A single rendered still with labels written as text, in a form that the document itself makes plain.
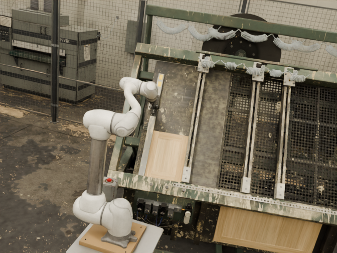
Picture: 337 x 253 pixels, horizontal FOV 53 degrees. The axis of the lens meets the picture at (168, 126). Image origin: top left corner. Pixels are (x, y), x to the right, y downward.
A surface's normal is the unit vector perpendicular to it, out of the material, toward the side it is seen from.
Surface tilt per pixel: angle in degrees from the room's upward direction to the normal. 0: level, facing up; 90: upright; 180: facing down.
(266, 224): 90
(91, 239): 2
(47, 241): 0
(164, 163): 50
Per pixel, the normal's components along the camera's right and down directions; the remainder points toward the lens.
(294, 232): -0.11, 0.35
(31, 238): 0.14, -0.92
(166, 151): 0.00, -0.32
